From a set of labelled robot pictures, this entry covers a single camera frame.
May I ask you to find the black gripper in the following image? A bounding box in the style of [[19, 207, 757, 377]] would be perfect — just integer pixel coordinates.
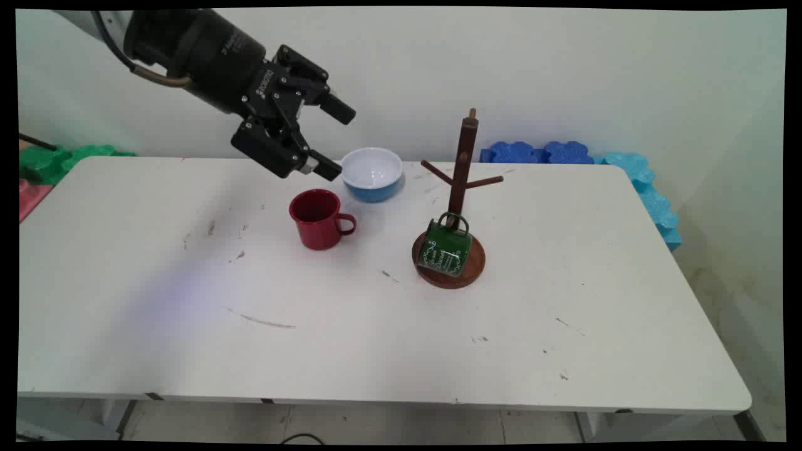
[[123, 9, 357, 182]]

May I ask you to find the green enamel mug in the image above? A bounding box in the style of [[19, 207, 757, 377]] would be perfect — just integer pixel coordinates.
[[417, 212, 471, 278]]

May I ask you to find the blue bowl white inside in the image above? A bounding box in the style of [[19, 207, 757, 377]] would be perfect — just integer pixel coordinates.
[[340, 147, 404, 203]]

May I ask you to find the red enamel mug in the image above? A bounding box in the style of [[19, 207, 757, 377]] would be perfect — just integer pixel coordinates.
[[289, 189, 357, 251]]

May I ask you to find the brown wooden mug tree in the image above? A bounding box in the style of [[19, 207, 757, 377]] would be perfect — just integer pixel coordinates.
[[412, 108, 504, 289]]

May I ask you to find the dark blue foam mat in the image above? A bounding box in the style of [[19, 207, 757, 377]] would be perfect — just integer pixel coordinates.
[[480, 141, 541, 165], [540, 141, 595, 165]]

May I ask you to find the green foam mat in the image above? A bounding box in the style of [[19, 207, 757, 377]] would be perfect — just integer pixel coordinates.
[[19, 145, 135, 186]]

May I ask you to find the thin black rod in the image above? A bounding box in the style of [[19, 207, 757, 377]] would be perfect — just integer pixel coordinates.
[[19, 133, 58, 152]]

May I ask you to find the red foam mat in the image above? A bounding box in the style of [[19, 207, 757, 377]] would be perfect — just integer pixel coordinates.
[[19, 179, 56, 223]]

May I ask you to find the light blue foam mat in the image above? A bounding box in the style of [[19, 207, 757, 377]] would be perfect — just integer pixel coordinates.
[[603, 152, 682, 252]]

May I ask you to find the white table leg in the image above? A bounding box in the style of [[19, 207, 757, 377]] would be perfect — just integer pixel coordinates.
[[18, 398, 135, 443], [575, 410, 743, 443]]

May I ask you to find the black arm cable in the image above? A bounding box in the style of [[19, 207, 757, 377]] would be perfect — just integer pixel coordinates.
[[91, 11, 192, 88]]

